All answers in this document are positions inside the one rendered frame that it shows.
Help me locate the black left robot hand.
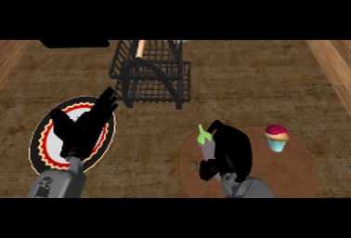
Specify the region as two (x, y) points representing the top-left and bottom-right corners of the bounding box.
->
(49, 86), (120, 162)

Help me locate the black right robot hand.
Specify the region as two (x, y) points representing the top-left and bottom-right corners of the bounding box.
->
(198, 119), (254, 183)

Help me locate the black red white round plate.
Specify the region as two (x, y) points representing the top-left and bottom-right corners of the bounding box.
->
(30, 95), (119, 177)

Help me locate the black wire tiered basket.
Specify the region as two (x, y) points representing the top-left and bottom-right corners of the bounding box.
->
(108, 40), (194, 111)

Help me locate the purple eggplant with green stem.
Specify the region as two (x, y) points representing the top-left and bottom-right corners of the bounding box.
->
(197, 124), (219, 162)

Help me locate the brown oval wooden cutting board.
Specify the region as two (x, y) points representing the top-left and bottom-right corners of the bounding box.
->
(179, 125), (322, 199)

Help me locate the pink frosted cupcake blue wrapper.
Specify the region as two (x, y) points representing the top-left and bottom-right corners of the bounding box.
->
(263, 124), (291, 153)

